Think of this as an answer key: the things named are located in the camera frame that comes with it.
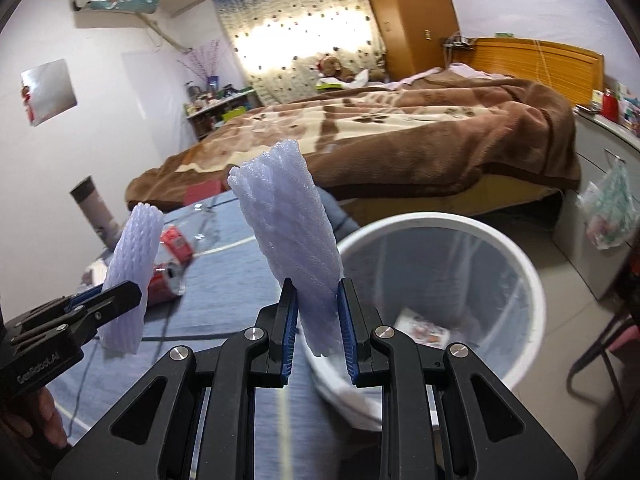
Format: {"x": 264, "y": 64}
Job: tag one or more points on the person's left hand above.
{"x": 50, "y": 415}

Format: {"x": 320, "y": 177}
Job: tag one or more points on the cluttered white shelf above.
{"x": 215, "y": 110}

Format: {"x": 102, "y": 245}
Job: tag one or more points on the printed wrapper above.
{"x": 422, "y": 327}

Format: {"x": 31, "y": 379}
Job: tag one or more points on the pink pillow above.
{"x": 472, "y": 71}

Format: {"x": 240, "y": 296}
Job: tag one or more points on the red jar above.
{"x": 610, "y": 106}

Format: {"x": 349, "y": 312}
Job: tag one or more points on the purple decorative branches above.
{"x": 202, "y": 60}

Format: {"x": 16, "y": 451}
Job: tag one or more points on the grey cabinet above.
{"x": 595, "y": 200}

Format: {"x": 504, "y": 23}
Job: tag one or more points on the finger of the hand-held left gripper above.
{"x": 82, "y": 297}
{"x": 112, "y": 302}

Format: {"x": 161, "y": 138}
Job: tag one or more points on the printed boxes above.
{"x": 629, "y": 110}

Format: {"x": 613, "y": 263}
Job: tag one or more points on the grey rolled tube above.
{"x": 97, "y": 210}

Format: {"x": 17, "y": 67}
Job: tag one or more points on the silver wall poster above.
{"x": 50, "y": 91}

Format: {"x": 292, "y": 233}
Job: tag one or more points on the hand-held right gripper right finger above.
{"x": 347, "y": 332}

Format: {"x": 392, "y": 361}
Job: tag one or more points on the blue checked cloth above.
{"x": 230, "y": 280}

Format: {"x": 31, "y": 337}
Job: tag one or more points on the hanging clear plastic bag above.
{"x": 607, "y": 210}

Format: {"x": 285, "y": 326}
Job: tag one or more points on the bed with brown blanket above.
{"x": 400, "y": 140}

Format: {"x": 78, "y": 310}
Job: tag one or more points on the brown teddy bear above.
{"x": 334, "y": 66}

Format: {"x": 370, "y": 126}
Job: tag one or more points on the wooden bed headboard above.
{"x": 540, "y": 62}

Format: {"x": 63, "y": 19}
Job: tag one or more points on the spotted window curtain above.
{"x": 300, "y": 25}

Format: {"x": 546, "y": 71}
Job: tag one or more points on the dark red box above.
{"x": 202, "y": 194}

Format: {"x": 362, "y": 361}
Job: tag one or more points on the wooden wardrobe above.
{"x": 410, "y": 15}

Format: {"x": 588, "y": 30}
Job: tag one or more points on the black metal chair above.
{"x": 607, "y": 345}

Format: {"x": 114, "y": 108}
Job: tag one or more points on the white plastic bin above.
{"x": 500, "y": 270}

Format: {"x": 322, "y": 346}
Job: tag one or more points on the large white foam fruit net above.
{"x": 287, "y": 240}

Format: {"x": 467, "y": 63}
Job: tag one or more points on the small white foam fruit net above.
{"x": 132, "y": 270}

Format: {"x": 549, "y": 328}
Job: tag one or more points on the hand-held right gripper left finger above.
{"x": 286, "y": 332}

